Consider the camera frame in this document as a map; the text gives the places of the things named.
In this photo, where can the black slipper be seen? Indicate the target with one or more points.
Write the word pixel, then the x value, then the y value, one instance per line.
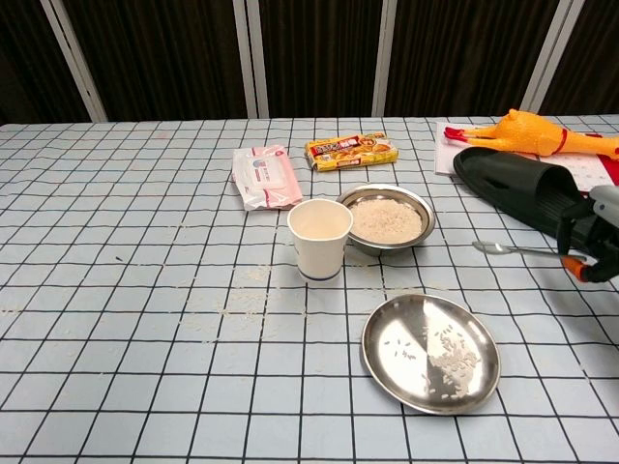
pixel 522 188

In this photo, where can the blue checked tablecloth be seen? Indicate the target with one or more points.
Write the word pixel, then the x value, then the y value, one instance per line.
pixel 145 314

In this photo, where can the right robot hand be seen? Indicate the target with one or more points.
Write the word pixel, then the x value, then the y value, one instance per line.
pixel 604 241

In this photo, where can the yellow curry box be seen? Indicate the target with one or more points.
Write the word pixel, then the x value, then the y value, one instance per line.
pixel 353 151

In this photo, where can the steel plate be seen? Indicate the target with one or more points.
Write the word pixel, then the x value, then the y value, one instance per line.
pixel 411 333

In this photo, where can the paper calendar red edge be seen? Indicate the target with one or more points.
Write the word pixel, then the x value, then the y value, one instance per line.
pixel 445 154

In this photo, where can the black folding screen white frame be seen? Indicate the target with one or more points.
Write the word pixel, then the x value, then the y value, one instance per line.
pixel 169 58

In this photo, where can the pink wet wipes pack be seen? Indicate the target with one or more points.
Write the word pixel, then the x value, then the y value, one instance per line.
pixel 266 176

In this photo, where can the white rice heap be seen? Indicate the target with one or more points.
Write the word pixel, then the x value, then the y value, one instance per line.
pixel 384 222

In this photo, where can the metal spoon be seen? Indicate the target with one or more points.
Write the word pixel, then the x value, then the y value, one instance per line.
pixel 488 247

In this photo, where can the white paper cup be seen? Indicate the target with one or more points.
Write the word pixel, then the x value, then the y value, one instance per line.
pixel 319 256

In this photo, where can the steel bowl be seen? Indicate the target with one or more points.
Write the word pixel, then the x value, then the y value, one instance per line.
pixel 382 193

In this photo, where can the yellow rubber chicken toy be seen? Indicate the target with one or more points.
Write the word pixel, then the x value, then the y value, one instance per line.
pixel 527 130

